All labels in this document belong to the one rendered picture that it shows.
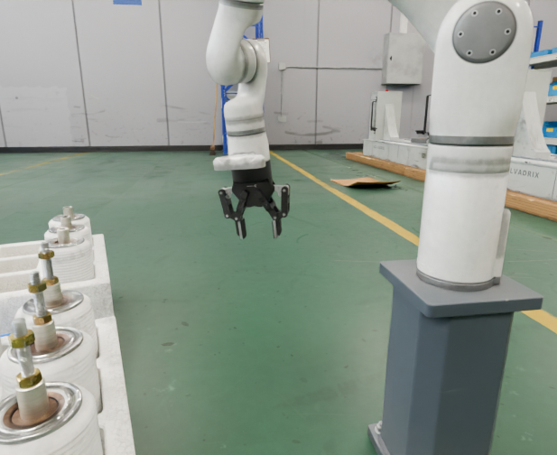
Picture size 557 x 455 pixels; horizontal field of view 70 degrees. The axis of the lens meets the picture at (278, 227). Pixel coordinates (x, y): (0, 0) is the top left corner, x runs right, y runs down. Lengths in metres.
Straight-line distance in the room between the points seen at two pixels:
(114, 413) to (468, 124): 0.51
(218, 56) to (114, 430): 0.54
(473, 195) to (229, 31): 0.43
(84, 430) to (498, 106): 0.51
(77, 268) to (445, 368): 0.70
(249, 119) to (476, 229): 0.40
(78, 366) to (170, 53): 6.44
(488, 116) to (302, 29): 6.56
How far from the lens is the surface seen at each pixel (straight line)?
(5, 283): 1.04
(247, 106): 0.71
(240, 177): 0.73
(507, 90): 0.50
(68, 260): 0.91
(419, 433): 0.61
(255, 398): 0.81
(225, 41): 0.70
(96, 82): 6.97
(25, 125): 7.30
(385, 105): 4.91
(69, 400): 0.44
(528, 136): 2.98
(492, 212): 0.52
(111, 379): 0.58
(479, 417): 0.62
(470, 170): 0.50
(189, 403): 0.81
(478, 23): 0.50
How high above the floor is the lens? 0.50
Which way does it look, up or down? 15 degrees down
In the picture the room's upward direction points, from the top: straight up
